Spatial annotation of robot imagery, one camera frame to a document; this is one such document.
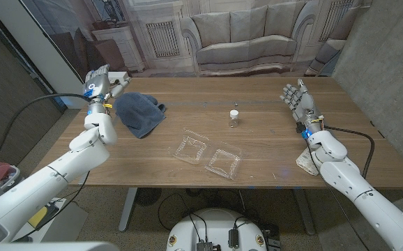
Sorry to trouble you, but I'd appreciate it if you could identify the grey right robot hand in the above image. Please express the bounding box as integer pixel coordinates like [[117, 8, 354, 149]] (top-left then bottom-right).
[[280, 79, 325, 135]]

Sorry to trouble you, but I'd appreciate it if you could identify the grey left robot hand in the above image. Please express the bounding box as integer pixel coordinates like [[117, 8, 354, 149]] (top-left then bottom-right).
[[82, 64, 132, 115]]

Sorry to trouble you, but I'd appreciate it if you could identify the blue folded towel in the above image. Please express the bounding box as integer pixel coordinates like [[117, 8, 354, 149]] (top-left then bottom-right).
[[113, 91, 167, 139]]

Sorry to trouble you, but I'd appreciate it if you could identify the small clear bottle white cap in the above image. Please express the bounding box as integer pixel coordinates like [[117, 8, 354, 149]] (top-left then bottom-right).
[[229, 109, 240, 129]]

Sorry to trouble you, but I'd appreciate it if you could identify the white power strip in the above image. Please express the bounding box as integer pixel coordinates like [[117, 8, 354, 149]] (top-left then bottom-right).
[[107, 71, 130, 84]]

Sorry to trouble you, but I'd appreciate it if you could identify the crumpled white paper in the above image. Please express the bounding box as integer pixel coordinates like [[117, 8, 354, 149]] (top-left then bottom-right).
[[295, 148, 321, 176]]

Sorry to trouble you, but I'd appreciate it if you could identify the printed sofa room backdrop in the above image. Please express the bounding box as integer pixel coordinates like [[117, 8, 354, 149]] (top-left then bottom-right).
[[20, 0, 373, 95]]

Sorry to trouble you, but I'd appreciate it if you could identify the grey table leg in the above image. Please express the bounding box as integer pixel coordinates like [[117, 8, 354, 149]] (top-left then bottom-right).
[[294, 188, 316, 236], [119, 187, 138, 232]]

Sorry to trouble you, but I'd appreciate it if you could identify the clear plastic clamshell container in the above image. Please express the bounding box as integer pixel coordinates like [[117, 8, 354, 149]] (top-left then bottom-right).
[[168, 128, 243, 181]]

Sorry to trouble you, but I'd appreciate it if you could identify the black round floor fan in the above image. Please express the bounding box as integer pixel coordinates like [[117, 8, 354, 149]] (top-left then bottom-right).
[[135, 188, 162, 206]]

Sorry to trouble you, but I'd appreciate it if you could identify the yellow black foot pedal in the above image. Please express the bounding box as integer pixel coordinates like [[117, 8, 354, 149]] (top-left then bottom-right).
[[26, 204, 61, 229]]

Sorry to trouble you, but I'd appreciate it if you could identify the white robot torso base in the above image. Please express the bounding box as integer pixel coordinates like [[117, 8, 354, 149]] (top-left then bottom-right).
[[166, 208, 268, 251]]

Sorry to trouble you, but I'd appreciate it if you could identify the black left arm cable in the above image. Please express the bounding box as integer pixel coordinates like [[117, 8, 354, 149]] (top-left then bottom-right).
[[0, 93, 93, 182]]

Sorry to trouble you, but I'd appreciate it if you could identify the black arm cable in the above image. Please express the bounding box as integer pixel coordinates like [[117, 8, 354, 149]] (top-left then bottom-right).
[[0, 93, 93, 182], [323, 125, 376, 179]]

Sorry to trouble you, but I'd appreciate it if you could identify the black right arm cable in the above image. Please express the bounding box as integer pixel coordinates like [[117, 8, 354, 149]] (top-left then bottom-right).
[[323, 125, 376, 179]]

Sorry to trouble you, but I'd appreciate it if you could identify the black floor cable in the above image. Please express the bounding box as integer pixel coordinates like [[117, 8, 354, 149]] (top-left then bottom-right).
[[158, 191, 209, 241]]

